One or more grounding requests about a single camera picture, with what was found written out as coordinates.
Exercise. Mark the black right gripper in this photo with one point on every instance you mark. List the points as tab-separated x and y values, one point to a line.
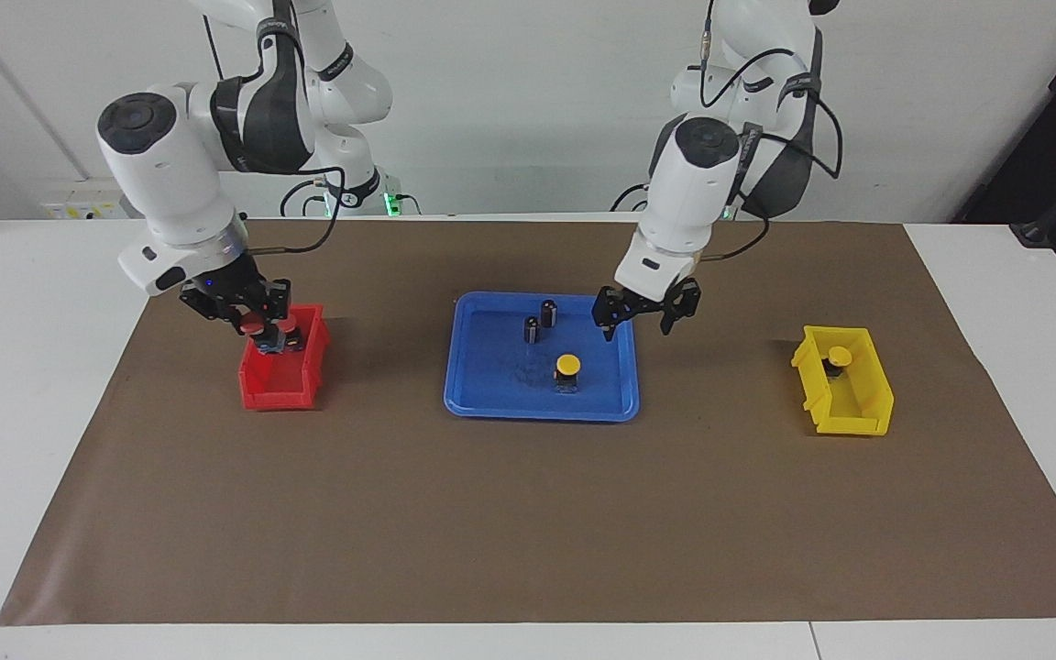
221	291

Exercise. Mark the yellow plastic bin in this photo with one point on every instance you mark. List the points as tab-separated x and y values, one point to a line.
858	408

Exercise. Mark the black cylindrical capacitor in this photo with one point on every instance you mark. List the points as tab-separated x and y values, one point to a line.
549	313
532	330

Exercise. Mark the red plastic bin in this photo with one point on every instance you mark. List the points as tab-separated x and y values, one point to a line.
280	385

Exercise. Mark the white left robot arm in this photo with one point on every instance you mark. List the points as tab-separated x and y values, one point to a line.
693	174

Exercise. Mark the blue plastic tray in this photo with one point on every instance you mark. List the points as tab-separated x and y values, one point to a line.
491	394

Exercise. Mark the white power strip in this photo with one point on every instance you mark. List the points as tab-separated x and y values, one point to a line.
79	211

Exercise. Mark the yellow push button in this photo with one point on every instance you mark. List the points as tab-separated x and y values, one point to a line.
567	365
840	354

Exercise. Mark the red push button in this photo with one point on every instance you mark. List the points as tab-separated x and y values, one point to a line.
253	324
290	323

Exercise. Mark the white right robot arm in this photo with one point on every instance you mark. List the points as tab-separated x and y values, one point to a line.
170	183

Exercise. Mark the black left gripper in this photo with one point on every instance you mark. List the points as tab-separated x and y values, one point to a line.
643	302

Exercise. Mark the brown table mat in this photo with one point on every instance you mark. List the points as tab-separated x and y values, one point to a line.
528	513

